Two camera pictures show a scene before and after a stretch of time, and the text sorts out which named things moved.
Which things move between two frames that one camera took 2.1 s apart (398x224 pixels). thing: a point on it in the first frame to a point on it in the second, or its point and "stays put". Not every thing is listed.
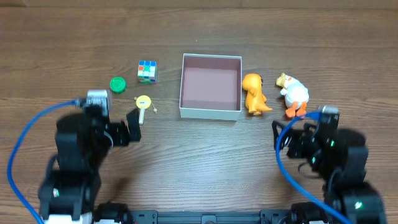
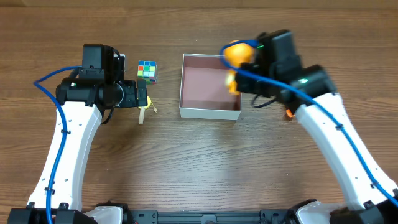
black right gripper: [296, 143] to [241, 78]
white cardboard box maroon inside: [211, 87] stays put
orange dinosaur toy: [255, 101] to [235, 55]
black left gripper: [119, 133] to [142, 92]
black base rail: [265, 216] stays put
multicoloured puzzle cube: [147, 72] stays put
